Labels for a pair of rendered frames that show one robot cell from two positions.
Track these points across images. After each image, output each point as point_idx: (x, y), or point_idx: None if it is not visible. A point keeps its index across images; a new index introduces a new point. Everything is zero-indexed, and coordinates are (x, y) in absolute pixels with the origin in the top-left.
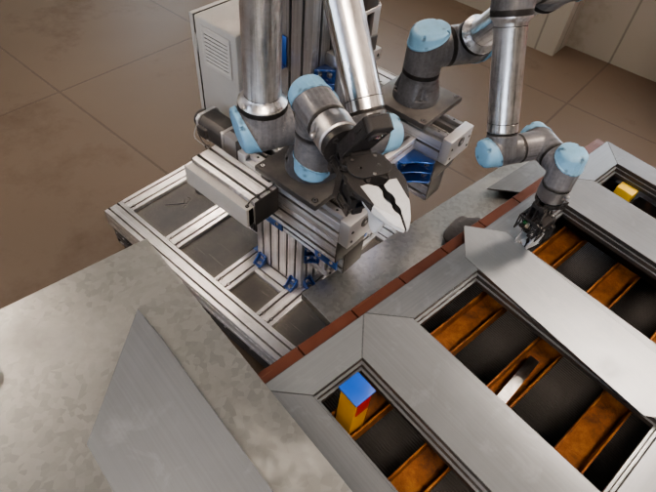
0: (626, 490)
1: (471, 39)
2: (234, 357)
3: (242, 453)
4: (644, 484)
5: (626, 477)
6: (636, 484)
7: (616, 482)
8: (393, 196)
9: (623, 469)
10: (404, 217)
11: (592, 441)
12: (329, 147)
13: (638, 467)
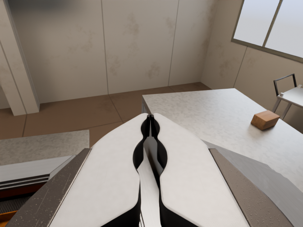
0: (38, 173)
1: None
2: None
3: None
4: (28, 171)
5: (30, 178)
6: (31, 172)
7: (36, 179)
8: (133, 154)
9: (24, 184)
10: (144, 113)
11: (2, 224)
12: None
13: (19, 177)
